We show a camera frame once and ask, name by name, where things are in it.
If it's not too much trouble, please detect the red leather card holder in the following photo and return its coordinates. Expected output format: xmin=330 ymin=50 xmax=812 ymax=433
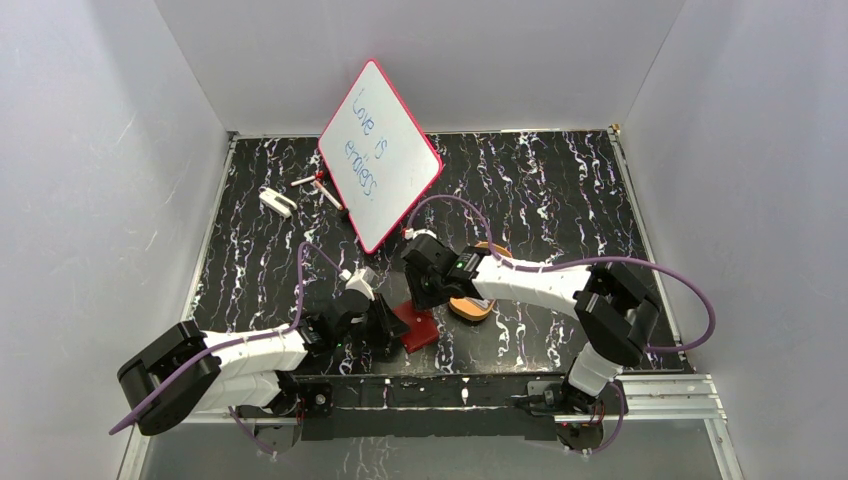
xmin=392 ymin=300 xmax=440 ymax=354

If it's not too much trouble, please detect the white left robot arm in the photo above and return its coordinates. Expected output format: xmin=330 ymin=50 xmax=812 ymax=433
xmin=117 ymin=290 xmax=410 ymax=436

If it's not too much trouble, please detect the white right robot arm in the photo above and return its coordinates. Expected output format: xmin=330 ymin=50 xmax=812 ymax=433
xmin=401 ymin=234 xmax=662 ymax=416

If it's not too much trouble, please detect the orange oval tray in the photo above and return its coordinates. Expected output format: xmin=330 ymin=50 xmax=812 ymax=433
xmin=448 ymin=241 xmax=512 ymax=323

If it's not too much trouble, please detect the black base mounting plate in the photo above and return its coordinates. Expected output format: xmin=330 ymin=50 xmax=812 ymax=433
xmin=294 ymin=372 xmax=564 ymax=441

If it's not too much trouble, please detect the pink framed whiteboard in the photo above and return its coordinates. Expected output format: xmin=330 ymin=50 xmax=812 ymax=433
xmin=318 ymin=58 xmax=443 ymax=254

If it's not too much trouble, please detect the white whiteboard eraser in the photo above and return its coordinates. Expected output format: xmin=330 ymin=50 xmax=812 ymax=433
xmin=259 ymin=187 xmax=297 ymax=218

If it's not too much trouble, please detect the red capped marker pen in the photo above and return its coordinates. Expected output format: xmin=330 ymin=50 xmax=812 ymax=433
xmin=290 ymin=171 xmax=325 ymax=187

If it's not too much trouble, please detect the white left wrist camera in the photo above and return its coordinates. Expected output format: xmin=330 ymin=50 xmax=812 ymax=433
xmin=339 ymin=266 xmax=376 ymax=301

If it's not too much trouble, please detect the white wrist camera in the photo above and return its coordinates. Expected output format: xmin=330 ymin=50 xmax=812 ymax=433
xmin=401 ymin=227 xmax=437 ymax=241
xmin=339 ymin=266 xmax=376 ymax=301

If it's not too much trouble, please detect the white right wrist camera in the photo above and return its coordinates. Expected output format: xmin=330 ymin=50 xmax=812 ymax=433
xmin=401 ymin=227 xmax=437 ymax=241

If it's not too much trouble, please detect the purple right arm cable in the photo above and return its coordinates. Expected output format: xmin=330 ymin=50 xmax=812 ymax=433
xmin=405 ymin=193 xmax=717 ymax=455

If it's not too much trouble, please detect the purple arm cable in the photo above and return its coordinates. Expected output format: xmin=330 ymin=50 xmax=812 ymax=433
xmin=405 ymin=193 xmax=717 ymax=455
xmin=107 ymin=241 xmax=346 ymax=458

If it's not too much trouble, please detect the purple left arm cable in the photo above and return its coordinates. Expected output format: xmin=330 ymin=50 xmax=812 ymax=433
xmin=107 ymin=241 xmax=346 ymax=458

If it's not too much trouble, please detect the aluminium rail frame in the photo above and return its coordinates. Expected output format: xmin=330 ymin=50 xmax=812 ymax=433
xmin=119 ymin=129 xmax=743 ymax=480

